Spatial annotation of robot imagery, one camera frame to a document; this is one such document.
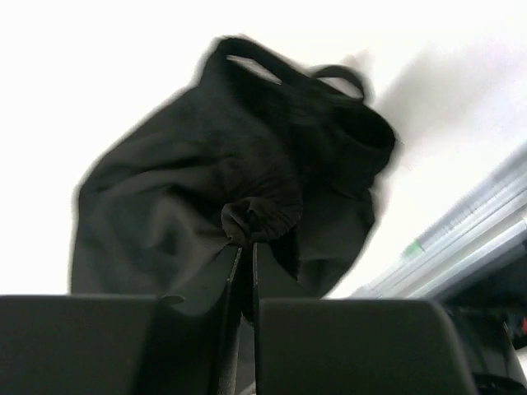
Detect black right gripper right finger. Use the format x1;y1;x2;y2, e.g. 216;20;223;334
253;244;477;394

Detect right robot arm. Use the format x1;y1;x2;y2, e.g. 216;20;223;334
1;245;526;394

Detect aluminium table frame rail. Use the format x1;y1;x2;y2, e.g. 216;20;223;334
352;146;526;299

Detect black trousers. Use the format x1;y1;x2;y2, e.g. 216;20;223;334
70;36;396;298

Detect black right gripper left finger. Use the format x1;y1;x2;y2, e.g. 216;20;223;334
1;247;241;395

